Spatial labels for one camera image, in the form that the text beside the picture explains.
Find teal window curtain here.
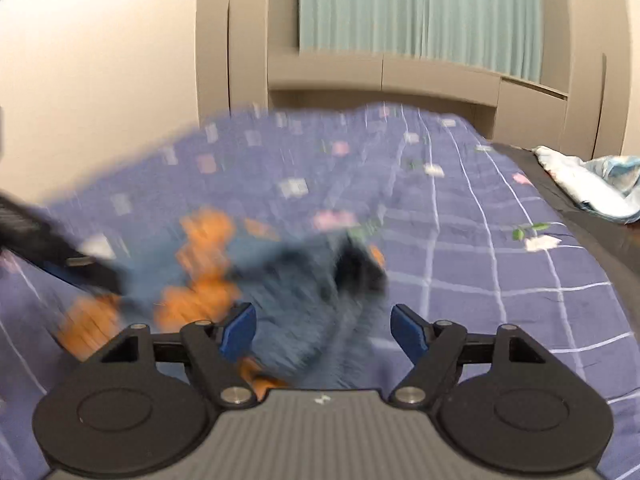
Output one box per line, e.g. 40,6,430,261
298,0,542,82

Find blue pants with orange cars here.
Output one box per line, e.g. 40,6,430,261
52,209,387,396

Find purple grid bedspread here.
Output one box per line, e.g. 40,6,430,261
1,103,639,479

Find beige built-in cabinet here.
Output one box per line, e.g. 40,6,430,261
195,0,632,158

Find white blue patterned pillow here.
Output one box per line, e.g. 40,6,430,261
533,145,639,224

